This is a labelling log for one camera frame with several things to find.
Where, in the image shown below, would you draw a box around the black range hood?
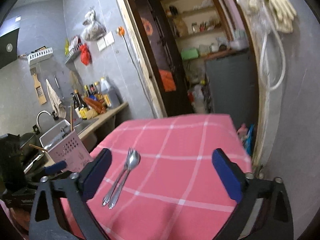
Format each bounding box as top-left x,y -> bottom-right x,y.
0,29 -> 19,69

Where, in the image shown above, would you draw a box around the white hose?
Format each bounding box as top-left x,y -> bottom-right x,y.
259,17 -> 286,92

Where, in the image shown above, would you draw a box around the wooden shelf unit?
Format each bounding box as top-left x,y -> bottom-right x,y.
159,0 -> 233,62

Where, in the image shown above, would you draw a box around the dark grey cabinet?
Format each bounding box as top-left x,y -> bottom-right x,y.
205,50 -> 259,129

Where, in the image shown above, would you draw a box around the orange snack packet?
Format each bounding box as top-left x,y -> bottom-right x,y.
84,97 -> 106,114

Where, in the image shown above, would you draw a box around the wooden board hanging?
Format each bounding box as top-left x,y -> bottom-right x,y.
30,68 -> 47,105

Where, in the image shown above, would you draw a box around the white perforated utensil holder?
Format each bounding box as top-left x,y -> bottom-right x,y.
48,131 -> 93,172

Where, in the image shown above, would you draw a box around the dark sauce bottle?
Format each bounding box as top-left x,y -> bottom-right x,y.
74,89 -> 88,120

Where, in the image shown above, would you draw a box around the beige hanging towel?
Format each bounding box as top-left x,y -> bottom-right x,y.
46,79 -> 66,119

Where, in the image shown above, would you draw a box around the white wall switch plate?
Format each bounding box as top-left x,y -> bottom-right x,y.
97,31 -> 114,51

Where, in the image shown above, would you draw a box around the dark wooden door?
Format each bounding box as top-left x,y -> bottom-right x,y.
135,0 -> 193,116

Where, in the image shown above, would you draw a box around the large silver spoon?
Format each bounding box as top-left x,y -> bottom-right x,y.
108,148 -> 141,209

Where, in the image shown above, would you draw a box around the cream rubber gloves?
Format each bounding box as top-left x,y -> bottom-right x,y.
264,0 -> 297,34

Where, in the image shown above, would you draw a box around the clear bag of dried goods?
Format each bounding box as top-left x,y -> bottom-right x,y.
81,9 -> 106,41

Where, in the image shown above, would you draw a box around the green box on shelf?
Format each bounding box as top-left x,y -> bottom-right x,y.
181,48 -> 199,61

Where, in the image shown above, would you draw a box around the large soy sauce jug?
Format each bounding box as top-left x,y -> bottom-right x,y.
100,77 -> 120,109

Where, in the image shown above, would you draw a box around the pink checked tablecloth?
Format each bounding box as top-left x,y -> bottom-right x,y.
60,113 -> 253,240

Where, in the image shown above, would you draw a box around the white wall rack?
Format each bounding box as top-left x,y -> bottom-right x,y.
27,47 -> 53,66

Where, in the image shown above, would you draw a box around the chrome faucet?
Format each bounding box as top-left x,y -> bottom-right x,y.
36,110 -> 59,133

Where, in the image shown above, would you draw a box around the red hanging bag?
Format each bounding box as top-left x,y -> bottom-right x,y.
79,43 -> 92,66

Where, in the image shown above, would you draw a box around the steel kitchen sink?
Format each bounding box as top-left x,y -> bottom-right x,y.
73,118 -> 98,134

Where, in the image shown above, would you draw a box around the silver fork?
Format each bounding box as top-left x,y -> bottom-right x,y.
102,148 -> 130,206

